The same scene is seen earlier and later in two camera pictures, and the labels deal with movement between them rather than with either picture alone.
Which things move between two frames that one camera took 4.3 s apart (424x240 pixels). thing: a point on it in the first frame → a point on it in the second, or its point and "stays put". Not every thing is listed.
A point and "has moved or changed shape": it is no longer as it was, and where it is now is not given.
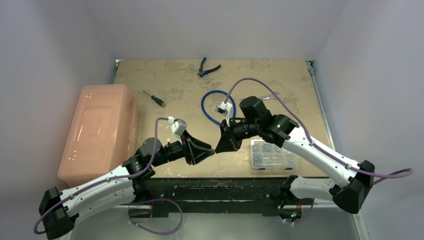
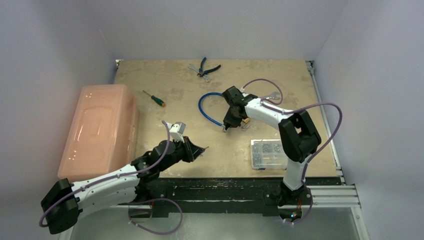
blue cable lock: (204, 111) has moved or changed shape
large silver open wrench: (270, 96) stays put
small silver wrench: (207, 78) stays put
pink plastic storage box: (102, 132) stays put
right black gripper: (228, 133) → (231, 120)
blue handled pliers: (201, 72) stays put
